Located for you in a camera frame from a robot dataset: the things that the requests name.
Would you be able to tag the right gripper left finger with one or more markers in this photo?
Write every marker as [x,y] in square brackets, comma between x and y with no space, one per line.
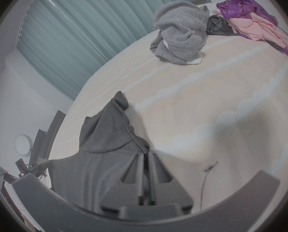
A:
[127,192]

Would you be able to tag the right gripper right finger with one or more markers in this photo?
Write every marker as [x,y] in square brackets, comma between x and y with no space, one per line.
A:
[168,192]

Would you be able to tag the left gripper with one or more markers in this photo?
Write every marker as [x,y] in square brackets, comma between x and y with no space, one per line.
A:
[36,169]

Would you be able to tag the black T-shirt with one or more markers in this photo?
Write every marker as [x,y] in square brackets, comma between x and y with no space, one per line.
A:
[98,153]

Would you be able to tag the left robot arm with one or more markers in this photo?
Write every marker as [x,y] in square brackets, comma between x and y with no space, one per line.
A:
[3,175]

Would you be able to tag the bed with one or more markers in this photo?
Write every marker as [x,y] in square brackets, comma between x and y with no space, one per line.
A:
[206,105]

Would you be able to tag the black chest of drawers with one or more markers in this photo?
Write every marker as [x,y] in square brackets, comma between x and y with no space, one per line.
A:
[52,129]

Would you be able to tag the blue-green curtain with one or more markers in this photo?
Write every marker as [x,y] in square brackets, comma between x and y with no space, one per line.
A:
[115,11]
[61,57]

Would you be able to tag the grey garment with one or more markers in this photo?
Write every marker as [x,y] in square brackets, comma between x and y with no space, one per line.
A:
[180,30]

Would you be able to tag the black shiny garment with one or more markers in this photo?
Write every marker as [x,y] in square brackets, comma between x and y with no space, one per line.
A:
[219,26]

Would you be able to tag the pink garment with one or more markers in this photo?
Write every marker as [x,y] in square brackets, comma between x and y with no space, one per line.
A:
[252,28]

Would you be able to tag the white printed pillow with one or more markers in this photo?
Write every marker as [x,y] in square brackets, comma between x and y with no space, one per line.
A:
[212,5]

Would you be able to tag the purple garment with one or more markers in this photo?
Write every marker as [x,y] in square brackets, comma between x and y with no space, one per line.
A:
[238,5]

